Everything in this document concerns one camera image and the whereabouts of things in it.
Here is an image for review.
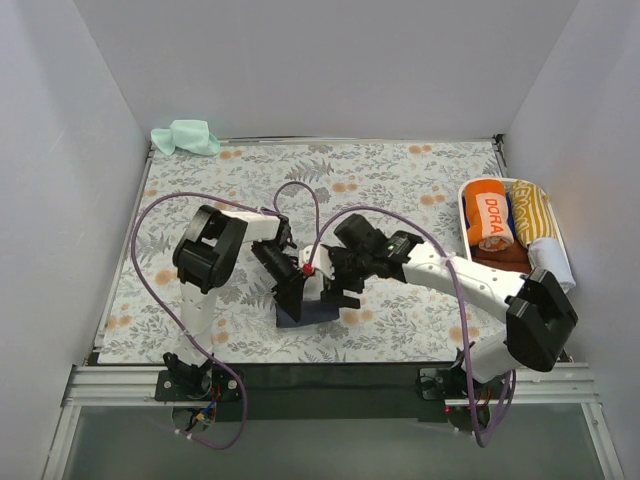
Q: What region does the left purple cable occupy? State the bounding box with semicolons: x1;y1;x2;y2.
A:
129;180;321;450

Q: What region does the orange peach printed towel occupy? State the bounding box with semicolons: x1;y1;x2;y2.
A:
463;178;514;251

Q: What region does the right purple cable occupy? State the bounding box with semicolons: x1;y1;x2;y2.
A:
302;205;517;448

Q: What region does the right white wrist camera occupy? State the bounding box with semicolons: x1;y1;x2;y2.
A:
298;245;335;280

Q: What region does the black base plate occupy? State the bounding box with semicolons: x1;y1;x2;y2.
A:
154;362;511;424

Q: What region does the floral table mat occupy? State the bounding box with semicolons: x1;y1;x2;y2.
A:
97;142;502;364

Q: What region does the yellow patterned rolled towel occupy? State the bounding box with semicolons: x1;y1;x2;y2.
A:
509;180;558;248

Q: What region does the dark grey towel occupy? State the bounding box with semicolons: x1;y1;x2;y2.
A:
275;300;340;329

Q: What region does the mint green towel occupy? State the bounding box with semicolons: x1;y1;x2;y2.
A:
150;119;220;156

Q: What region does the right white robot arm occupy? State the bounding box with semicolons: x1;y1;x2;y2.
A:
300;214;578;398

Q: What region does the purple cable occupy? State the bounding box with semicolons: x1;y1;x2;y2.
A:
302;205;517;448
129;180;321;450

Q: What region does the light blue rolled towel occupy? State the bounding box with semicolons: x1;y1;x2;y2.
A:
528;237;576;293

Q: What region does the brown rolled towel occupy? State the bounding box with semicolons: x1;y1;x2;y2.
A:
471;242;532;274

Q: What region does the white plastic basket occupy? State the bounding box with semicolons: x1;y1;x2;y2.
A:
459;177;576;292

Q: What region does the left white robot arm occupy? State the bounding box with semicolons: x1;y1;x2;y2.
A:
163;205;305;400

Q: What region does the aluminium frame rail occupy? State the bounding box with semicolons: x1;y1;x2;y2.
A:
64;363;601;406

